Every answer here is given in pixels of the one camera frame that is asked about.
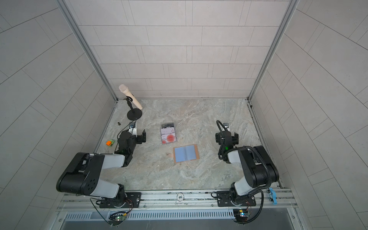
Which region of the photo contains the clear acrylic card holder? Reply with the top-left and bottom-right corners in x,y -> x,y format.
160,123 -> 177,144

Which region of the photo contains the pink leather card wallet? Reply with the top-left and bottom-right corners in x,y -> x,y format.
166,144 -> 200,164

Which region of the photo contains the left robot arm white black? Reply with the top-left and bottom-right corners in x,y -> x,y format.
56,128 -> 147,209

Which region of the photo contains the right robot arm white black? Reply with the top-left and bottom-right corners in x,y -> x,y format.
215,131 -> 279,207

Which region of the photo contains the white card red circle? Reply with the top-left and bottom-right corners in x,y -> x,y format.
161,133 -> 176,144

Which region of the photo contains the pink floral VIP card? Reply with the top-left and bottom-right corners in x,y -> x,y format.
161,127 -> 175,136

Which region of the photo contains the black VIP card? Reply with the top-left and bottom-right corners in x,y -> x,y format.
161,123 -> 174,129

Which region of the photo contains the black microphone stand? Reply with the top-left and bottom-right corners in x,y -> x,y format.
125,96 -> 143,121

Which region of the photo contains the orange green toy car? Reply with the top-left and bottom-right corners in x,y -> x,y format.
106,140 -> 115,146

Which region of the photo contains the beige microphone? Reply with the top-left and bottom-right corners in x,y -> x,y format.
119,84 -> 143,110

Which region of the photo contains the white ventilation grille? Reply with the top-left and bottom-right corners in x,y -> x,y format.
65,209 -> 235,221

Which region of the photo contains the right circuit board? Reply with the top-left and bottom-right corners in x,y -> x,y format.
233,209 -> 250,223

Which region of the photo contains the circuit board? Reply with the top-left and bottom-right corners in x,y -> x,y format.
233,209 -> 250,223
109,211 -> 128,225

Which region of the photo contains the left circuit board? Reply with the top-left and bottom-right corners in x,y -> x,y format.
109,211 -> 128,225

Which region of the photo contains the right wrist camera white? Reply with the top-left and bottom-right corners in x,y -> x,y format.
222,123 -> 230,131

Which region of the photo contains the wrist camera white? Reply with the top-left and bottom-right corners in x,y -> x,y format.
222,123 -> 230,131
128,122 -> 137,136

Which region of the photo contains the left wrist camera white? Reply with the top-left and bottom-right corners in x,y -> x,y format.
128,122 -> 137,136

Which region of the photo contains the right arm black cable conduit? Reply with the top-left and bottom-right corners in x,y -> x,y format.
216,120 -> 272,225

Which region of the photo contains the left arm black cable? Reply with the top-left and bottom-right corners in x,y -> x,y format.
114,120 -> 136,153

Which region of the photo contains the blue clip on rail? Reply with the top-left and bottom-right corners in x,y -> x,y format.
267,188 -> 278,205

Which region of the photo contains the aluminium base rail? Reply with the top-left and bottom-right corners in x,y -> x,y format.
56,187 -> 298,211

